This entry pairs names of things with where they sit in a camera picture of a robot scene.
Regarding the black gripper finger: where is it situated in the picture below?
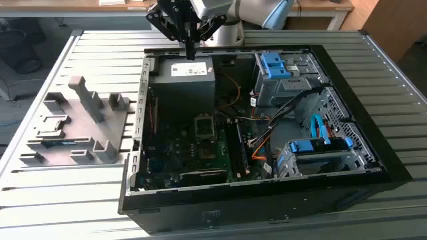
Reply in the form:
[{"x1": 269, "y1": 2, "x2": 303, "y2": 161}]
[
  {"x1": 191, "y1": 15, "x2": 228, "y2": 61},
  {"x1": 145, "y1": 4, "x2": 192, "y2": 61}
]

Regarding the CPU socket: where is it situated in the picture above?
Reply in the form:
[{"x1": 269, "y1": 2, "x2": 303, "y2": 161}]
[{"x1": 199, "y1": 144, "x2": 220, "y2": 161}]

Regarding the white box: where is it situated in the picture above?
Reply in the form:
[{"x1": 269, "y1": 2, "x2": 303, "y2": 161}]
[{"x1": 99, "y1": 0, "x2": 128, "y2": 7}]

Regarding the grey power supply unit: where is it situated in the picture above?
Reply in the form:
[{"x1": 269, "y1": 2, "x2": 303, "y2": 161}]
[{"x1": 151, "y1": 57, "x2": 217, "y2": 115}]

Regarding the blue drive carrier latch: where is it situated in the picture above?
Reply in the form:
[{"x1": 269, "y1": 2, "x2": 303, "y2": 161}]
[
  {"x1": 268, "y1": 66, "x2": 292, "y2": 80},
  {"x1": 261, "y1": 51, "x2": 285, "y2": 69}
]

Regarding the grey metal drive cage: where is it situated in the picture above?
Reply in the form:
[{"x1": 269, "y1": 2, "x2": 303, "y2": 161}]
[{"x1": 253, "y1": 49, "x2": 331, "y2": 109}]

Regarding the grey parts rack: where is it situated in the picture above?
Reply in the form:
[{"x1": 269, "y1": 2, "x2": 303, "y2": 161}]
[{"x1": 17, "y1": 75, "x2": 139, "y2": 168}]

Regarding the black bin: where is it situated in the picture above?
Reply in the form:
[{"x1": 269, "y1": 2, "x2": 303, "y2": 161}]
[{"x1": 0, "y1": 17, "x2": 47, "y2": 75}]

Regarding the black RAM stick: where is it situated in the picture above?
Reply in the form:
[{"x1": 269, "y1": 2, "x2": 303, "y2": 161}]
[{"x1": 235, "y1": 121, "x2": 252, "y2": 176}]

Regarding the green motherboard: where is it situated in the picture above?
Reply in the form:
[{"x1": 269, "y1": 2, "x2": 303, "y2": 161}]
[{"x1": 143, "y1": 109, "x2": 269, "y2": 191}]

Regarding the hard disk in blue carrier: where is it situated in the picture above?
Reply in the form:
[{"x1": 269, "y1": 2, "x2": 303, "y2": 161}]
[{"x1": 288, "y1": 136, "x2": 355, "y2": 155}]

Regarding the blue RAM stick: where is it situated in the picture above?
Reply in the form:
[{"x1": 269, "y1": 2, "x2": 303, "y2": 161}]
[{"x1": 39, "y1": 141, "x2": 77, "y2": 148}]

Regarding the black graphics card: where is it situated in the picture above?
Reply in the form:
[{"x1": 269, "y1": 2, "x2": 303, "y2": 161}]
[{"x1": 179, "y1": 169, "x2": 228, "y2": 188}]

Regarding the brown wooden cabinet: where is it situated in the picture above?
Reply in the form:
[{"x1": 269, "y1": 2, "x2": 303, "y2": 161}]
[{"x1": 362, "y1": 0, "x2": 427, "y2": 63}]

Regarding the metal disk bay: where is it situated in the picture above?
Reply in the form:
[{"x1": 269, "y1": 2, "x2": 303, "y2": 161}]
[{"x1": 272, "y1": 139, "x2": 370, "y2": 179}]

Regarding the black PC case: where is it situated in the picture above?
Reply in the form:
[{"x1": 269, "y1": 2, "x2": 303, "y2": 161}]
[{"x1": 117, "y1": 44, "x2": 414, "y2": 236}]

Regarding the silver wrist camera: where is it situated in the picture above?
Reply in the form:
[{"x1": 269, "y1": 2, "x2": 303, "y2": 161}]
[{"x1": 191, "y1": 0, "x2": 220, "y2": 21}]

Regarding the yellow wire loop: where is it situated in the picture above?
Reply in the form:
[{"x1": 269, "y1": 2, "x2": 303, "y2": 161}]
[{"x1": 215, "y1": 71, "x2": 243, "y2": 110}]

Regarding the wooden desk white frame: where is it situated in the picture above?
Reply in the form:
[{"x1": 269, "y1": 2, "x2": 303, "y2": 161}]
[{"x1": 0, "y1": 0, "x2": 355, "y2": 31}]

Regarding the black wire bundle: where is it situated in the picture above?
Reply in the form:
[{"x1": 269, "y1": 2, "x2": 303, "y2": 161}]
[{"x1": 265, "y1": 86, "x2": 331, "y2": 131}]

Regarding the orange flat wire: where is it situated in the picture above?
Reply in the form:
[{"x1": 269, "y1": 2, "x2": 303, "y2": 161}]
[{"x1": 251, "y1": 139, "x2": 268, "y2": 161}]

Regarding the blue flat wire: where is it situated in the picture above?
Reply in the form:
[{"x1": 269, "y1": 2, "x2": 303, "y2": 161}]
[{"x1": 310, "y1": 113, "x2": 332, "y2": 146}]

